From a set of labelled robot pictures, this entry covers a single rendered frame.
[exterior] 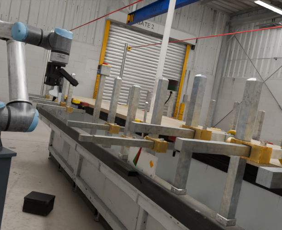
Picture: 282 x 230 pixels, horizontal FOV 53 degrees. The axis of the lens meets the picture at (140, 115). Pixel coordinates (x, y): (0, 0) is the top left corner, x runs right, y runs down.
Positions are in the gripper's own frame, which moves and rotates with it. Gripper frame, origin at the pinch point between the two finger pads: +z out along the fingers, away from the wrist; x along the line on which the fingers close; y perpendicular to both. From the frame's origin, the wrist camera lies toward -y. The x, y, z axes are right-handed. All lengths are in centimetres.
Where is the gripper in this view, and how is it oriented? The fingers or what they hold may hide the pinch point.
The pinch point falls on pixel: (56, 103)
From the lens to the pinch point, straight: 149.7
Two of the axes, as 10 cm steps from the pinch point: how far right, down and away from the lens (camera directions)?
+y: -8.8, -1.4, -4.5
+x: 4.3, 1.4, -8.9
